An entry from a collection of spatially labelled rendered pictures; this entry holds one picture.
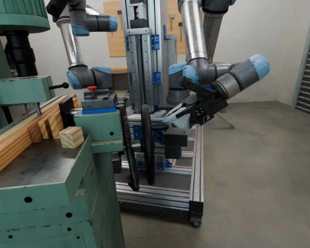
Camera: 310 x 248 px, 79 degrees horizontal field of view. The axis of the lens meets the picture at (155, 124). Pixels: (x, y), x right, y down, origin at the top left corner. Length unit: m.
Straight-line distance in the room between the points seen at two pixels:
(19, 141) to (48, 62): 3.74
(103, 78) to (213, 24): 0.69
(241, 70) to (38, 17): 0.58
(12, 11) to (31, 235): 0.57
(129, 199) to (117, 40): 3.03
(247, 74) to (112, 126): 0.43
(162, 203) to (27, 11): 1.19
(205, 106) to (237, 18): 3.64
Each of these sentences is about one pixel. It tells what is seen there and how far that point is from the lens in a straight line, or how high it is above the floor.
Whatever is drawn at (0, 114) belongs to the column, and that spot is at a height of 0.94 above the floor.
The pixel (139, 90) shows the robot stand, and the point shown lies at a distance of 1.29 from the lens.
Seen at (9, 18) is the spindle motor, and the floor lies 1.21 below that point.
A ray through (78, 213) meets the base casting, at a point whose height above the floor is 0.74.
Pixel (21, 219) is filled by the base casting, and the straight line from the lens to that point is 0.64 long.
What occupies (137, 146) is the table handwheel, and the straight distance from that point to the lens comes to 0.67.
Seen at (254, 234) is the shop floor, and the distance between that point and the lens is 1.53.
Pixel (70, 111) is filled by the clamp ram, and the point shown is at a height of 0.96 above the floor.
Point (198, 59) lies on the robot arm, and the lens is 0.71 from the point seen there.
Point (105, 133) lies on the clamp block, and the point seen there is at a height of 0.90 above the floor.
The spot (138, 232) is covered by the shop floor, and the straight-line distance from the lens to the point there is 1.45.
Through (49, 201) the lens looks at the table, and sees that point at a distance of 0.45.
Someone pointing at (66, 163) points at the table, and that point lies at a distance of 0.48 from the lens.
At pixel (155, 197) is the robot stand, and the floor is 0.22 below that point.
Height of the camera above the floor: 1.13
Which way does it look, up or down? 21 degrees down
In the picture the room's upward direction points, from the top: 3 degrees counter-clockwise
